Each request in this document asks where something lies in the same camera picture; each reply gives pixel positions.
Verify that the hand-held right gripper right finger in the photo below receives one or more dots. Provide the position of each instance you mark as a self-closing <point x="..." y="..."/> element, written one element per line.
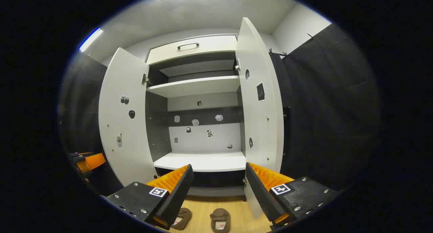
<point x="258" y="189"/>

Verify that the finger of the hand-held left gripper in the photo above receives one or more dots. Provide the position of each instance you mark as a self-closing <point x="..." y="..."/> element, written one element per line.
<point x="93" y="161"/>

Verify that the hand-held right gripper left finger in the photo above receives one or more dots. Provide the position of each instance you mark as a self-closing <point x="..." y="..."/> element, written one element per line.
<point x="179" y="189"/>

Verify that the brown fuzzy shoe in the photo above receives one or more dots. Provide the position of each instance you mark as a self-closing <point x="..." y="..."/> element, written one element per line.
<point x="220" y="214"/>
<point x="182" y="219"/>

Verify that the white shoe cabinet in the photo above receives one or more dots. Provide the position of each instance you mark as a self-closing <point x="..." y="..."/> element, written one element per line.
<point x="199" y="162"/>

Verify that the white shoe cabinet door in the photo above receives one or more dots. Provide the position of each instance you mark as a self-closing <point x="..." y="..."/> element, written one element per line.
<point x="125" y="148"/>
<point x="260" y="124"/>

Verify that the black backdrop cloth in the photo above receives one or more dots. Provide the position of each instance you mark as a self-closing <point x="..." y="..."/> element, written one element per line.
<point x="331" y="108"/>

